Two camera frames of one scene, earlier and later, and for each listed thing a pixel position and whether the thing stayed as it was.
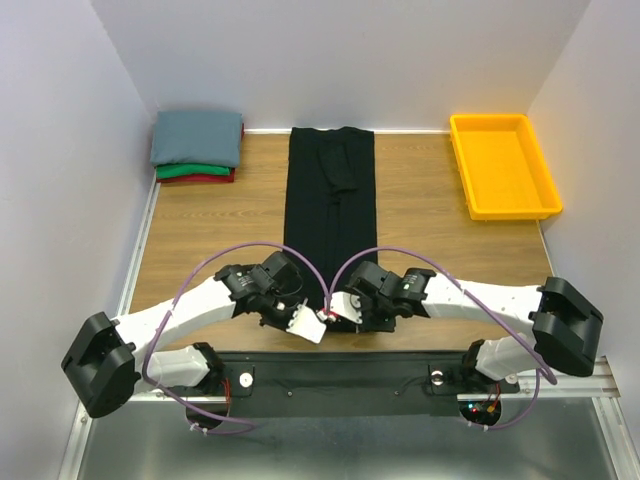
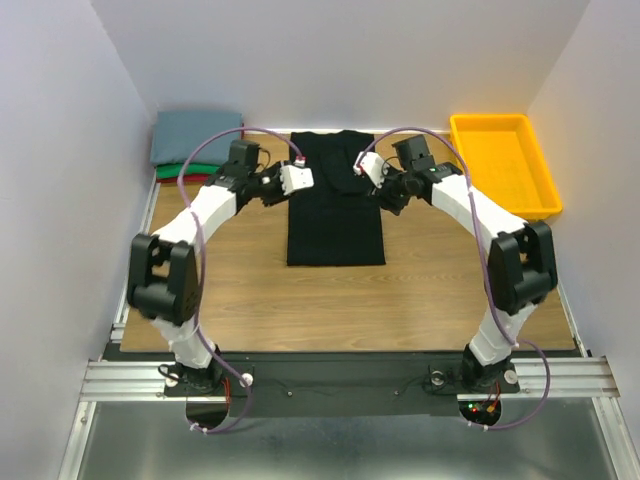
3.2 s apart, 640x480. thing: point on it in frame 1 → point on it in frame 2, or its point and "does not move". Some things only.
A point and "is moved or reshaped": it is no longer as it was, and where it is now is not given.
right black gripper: [371, 320] → [391, 195]
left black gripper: [276, 318] → [272, 192]
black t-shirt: [330, 215] is moved or reshaped
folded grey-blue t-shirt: [204, 139] does not move
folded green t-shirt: [192, 170] does not move
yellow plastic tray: [502, 168] does not move
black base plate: [349, 384] does not move
